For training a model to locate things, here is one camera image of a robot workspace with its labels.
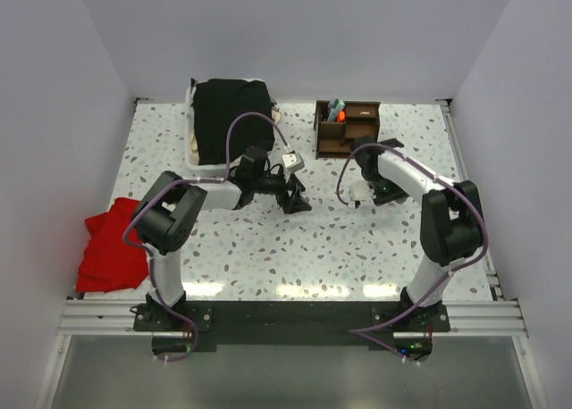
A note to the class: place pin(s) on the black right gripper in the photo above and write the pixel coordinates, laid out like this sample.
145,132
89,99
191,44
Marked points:
382,199

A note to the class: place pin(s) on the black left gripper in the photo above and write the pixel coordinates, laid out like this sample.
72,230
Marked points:
294,203

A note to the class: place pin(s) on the light green highlighter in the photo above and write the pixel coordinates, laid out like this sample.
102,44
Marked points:
341,105

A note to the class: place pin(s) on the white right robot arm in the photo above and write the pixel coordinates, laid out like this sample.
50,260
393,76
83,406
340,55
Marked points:
452,233

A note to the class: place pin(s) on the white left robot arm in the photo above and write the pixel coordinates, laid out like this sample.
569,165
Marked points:
164,219

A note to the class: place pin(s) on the brown wooden desk organizer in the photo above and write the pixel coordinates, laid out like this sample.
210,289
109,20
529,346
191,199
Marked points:
333,139

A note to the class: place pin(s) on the white plastic basket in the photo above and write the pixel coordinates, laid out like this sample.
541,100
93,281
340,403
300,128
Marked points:
214,170

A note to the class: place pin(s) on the black cloth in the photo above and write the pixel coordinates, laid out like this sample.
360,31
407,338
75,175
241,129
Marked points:
216,104

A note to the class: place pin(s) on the red cloth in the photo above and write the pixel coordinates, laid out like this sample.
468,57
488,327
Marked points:
108,263

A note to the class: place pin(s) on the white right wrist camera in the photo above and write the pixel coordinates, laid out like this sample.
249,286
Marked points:
360,192

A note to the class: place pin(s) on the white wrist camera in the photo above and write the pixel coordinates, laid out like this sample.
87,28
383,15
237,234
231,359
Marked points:
293,162
360,192

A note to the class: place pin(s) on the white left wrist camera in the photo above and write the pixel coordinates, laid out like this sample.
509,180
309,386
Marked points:
293,162

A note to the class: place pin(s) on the aluminium front rail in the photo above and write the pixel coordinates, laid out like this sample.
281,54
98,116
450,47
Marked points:
467,319

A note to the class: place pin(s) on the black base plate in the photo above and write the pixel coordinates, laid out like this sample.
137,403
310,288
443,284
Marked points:
203,326

